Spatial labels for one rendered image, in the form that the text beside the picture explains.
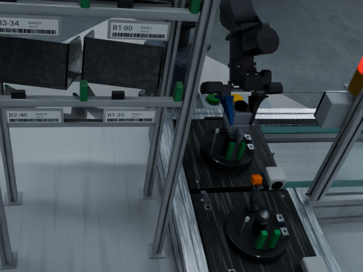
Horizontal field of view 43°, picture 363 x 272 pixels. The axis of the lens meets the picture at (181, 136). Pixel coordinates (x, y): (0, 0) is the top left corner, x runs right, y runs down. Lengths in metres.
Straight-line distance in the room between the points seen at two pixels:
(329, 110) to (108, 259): 0.58
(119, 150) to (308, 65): 2.46
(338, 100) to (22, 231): 0.75
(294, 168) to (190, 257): 0.45
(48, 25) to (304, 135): 0.91
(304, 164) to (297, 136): 0.10
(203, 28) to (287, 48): 3.02
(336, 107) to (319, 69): 2.57
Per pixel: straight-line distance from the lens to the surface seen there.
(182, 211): 1.06
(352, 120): 1.02
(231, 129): 1.10
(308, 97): 3.25
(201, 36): 0.69
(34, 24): 0.66
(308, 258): 1.03
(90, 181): 1.22
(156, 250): 1.09
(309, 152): 1.37
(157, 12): 0.67
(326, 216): 1.26
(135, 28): 0.67
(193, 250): 1.01
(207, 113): 1.31
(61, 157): 1.28
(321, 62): 3.67
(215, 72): 1.66
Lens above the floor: 1.78
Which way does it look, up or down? 42 degrees down
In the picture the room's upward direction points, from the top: 12 degrees clockwise
